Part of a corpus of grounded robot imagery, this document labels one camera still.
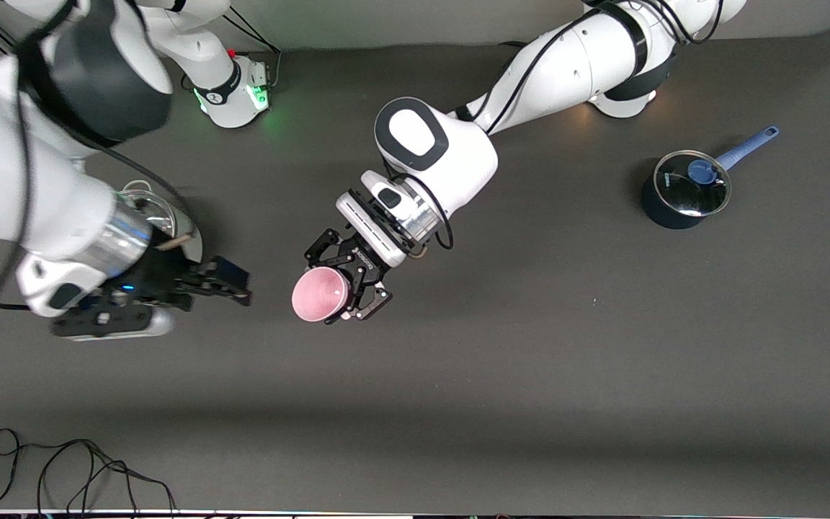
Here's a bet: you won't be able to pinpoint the thin black looped cable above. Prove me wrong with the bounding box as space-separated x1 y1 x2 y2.
0 428 178 516

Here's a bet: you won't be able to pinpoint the black right arm base cables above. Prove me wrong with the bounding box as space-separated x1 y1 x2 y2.
224 11 282 93

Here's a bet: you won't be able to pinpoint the white stock pot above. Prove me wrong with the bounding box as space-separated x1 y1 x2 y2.
121 180 204 266

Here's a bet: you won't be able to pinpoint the glass lid with blue knob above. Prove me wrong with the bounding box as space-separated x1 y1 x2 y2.
654 150 733 218

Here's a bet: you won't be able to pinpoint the dark blue saucepan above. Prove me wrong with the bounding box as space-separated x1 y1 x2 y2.
641 126 780 230

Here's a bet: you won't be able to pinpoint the glass lid with tan knob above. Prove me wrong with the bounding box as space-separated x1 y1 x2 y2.
121 189 196 252

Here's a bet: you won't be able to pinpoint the pink plastic cup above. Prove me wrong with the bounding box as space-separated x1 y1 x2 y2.
291 267 351 323

